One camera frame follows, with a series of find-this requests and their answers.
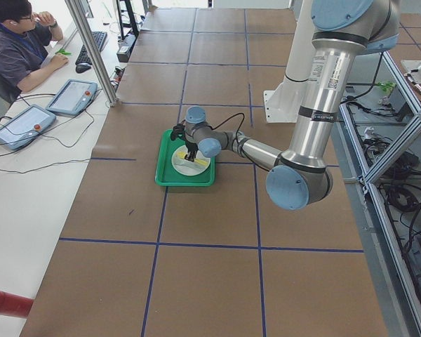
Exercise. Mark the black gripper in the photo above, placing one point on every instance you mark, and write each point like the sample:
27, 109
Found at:
190, 146

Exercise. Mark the yellow plastic spoon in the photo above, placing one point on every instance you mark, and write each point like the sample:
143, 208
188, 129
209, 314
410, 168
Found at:
202, 162

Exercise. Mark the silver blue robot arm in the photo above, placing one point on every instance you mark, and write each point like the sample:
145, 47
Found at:
299, 176

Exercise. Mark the pale green plastic fork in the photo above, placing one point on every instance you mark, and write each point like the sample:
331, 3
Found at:
189, 165

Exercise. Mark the white round plate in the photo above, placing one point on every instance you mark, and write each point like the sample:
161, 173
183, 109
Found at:
187, 172

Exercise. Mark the green plastic tray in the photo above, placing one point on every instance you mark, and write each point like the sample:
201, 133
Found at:
166, 175

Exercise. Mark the black power strip box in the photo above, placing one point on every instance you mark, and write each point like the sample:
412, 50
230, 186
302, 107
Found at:
125, 48

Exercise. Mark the far blue teach pendant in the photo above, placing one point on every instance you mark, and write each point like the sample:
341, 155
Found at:
73, 97

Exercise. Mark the blue teach pendant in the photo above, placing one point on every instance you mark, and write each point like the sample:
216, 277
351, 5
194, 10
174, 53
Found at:
22, 129
73, 97

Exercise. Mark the black computer mouse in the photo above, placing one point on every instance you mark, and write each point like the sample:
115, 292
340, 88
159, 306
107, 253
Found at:
82, 67

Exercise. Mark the green scissors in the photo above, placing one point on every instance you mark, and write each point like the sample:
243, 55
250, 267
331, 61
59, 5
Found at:
63, 52

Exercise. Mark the near blue teach pendant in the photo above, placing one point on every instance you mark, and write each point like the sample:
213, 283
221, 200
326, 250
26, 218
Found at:
22, 129

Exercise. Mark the seated person in grey shirt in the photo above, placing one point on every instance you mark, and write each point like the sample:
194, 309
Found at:
24, 36

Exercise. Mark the red cylinder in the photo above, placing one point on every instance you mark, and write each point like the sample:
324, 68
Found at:
14, 305

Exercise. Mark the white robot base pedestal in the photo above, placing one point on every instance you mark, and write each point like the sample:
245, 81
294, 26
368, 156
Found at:
283, 103

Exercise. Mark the aluminium frame post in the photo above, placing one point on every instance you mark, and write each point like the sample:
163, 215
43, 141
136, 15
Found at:
79, 17

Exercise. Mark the aluminium frame rack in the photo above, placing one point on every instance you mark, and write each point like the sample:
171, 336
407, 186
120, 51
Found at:
380, 128

